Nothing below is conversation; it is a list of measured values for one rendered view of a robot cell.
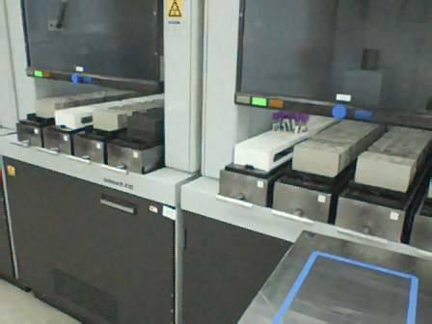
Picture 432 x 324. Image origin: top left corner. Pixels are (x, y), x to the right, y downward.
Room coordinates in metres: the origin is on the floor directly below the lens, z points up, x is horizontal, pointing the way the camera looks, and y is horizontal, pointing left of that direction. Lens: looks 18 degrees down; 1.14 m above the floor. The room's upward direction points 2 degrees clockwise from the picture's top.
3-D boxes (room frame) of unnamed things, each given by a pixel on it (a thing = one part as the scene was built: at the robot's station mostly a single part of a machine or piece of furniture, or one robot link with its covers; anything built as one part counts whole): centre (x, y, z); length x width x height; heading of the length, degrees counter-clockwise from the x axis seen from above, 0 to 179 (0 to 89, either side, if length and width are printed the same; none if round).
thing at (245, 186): (1.24, -0.23, 0.78); 0.73 x 0.14 x 0.09; 148
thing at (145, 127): (1.25, 0.23, 0.85); 0.12 x 0.02 x 0.06; 58
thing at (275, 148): (1.13, -0.16, 0.83); 0.30 x 0.10 x 0.06; 148
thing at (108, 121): (1.33, 0.36, 0.85); 0.12 x 0.02 x 0.06; 59
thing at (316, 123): (1.39, -0.33, 0.83); 0.30 x 0.10 x 0.06; 148
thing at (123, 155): (1.45, 0.11, 0.78); 0.73 x 0.14 x 0.09; 148
